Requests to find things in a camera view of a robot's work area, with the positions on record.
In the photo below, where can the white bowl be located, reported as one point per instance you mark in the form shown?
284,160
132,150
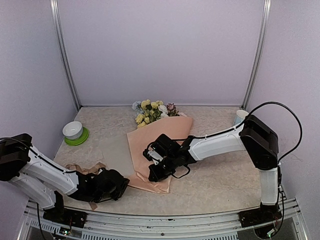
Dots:
73,130

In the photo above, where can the white rose fake flower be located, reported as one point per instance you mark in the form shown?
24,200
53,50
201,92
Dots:
164,111

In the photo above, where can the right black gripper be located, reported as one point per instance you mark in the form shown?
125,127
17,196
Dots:
156,175

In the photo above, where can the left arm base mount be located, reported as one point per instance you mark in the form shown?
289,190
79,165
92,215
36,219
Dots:
68,217

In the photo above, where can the green plate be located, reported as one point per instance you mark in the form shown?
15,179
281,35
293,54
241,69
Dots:
76,142

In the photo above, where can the aluminium frame post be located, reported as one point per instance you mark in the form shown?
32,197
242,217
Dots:
63,53
258,53

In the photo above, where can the light blue mug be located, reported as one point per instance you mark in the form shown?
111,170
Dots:
240,116

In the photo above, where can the tan satin ribbon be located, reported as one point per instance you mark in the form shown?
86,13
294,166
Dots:
85,168

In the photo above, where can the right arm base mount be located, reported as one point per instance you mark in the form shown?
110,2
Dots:
258,216

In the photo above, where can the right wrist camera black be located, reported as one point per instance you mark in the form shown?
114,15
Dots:
162,147

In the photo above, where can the left aluminium frame post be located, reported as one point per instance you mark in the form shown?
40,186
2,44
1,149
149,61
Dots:
63,53

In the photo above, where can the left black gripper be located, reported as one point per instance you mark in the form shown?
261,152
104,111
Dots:
122,187

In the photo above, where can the right aluminium frame post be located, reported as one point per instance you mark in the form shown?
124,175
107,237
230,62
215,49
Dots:
258,53

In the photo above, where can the yellow rose fake flower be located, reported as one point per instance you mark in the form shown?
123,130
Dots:
151,112

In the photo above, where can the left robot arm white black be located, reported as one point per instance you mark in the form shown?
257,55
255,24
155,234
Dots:
45,181

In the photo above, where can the mauve bud fake flower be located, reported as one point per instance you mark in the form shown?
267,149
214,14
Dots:
173,112

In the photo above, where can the front aluminium rail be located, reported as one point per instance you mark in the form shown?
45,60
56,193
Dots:
113,226

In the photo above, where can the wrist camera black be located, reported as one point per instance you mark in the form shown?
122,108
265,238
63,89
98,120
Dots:
162,147
111,184

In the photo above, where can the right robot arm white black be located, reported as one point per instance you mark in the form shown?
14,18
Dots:
251,135

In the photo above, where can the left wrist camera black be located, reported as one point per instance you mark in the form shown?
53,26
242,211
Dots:
111,184

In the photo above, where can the blue hydrangea fake flower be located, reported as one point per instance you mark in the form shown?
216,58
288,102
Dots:
136,106

